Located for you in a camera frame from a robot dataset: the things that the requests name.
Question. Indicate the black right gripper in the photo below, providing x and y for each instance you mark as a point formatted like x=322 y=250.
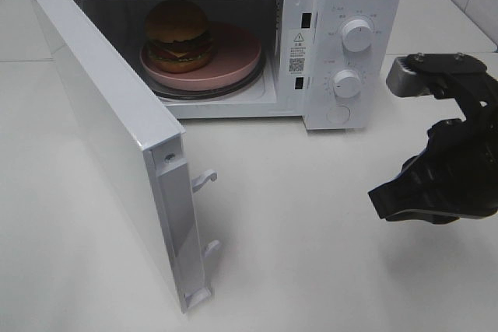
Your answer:
x=457 y=175

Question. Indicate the round white door button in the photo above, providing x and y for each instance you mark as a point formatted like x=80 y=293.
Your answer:
x=338 y=114

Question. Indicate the white microwave knob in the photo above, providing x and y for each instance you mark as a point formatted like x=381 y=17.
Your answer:
x=357 y=33
x=346 y=84

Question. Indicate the pink round plate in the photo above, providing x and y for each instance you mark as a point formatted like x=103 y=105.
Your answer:
x=232 y=55

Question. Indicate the white microwave door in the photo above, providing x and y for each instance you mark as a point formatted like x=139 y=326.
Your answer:
x=137 y=142

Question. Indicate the burger with bun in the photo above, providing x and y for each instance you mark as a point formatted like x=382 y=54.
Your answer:
x=178 y=37

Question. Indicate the white microwave oven body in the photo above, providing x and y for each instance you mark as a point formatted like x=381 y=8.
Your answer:
x=300 y=40

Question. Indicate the glass microwave turntable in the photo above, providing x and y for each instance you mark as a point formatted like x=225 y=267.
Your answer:
x=183 y=95

